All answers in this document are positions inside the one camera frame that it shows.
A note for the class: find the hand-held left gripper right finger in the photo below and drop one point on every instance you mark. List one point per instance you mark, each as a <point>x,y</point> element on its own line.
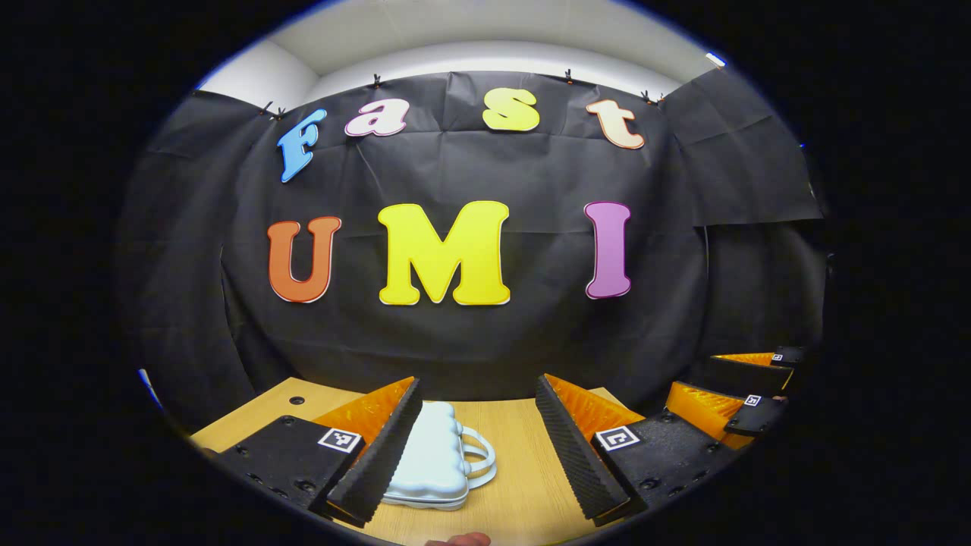
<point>573,455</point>

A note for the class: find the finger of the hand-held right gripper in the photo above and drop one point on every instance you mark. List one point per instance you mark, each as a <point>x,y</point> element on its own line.
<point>758,415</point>
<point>743,375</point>

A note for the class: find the light blue small suitcase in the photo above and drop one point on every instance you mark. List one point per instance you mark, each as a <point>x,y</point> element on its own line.
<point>432,462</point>

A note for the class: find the black backdrop cloth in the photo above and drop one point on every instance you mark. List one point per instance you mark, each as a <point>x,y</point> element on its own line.
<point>485,341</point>

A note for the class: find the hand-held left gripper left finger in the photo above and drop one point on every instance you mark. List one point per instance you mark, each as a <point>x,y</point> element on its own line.
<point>379,462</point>

